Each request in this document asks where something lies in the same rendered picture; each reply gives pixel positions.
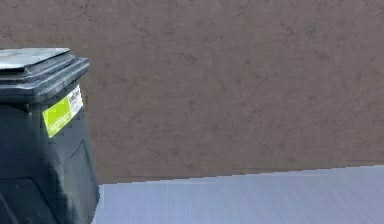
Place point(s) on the dark grey wheelie bin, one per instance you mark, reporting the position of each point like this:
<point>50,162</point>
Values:
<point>40,166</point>

